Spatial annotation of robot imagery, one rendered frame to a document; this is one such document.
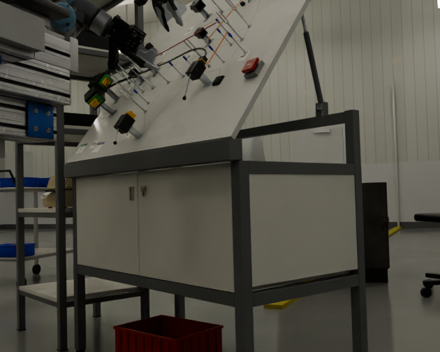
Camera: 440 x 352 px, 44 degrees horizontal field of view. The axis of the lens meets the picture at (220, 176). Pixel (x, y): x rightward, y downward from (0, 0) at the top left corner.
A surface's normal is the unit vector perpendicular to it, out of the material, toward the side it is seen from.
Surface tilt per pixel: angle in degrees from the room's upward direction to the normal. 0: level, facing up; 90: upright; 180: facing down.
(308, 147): 90
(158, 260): 90
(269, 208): 90
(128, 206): 90
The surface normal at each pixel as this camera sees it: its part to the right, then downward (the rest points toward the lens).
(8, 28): 0.92, -0.04
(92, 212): -0.77, 0.00
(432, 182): -0.40, -0.03
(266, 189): 0.63, -0.05
